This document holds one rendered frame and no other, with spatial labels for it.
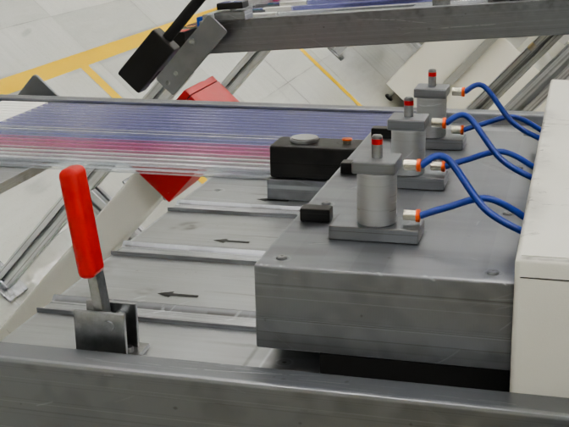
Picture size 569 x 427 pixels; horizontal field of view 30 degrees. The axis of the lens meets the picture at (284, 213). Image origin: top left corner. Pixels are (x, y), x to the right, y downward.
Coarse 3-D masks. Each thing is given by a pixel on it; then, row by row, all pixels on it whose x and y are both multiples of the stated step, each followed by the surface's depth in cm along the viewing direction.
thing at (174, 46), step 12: (156, 36) 76; (144, 48) 76; (156, 48) 76; (168, 48) 76; (132, 60) 77; (144, 60) 76; (156, 60) 76; (168, 60) 77; (120, 72) 77; (132, 72) 77; (144, 72) 77; (156, 72) 77; (132, 84) 77; (144, 84) 77
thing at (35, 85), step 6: (30, 78) 134; (36, 78) 134; (30, 84) 134; (36, 84) 134; (42, 84) 134; (24, 90) 135; (30, 90) 134; (36, 90) 134; (42, 90) 134; (48, 90) 134
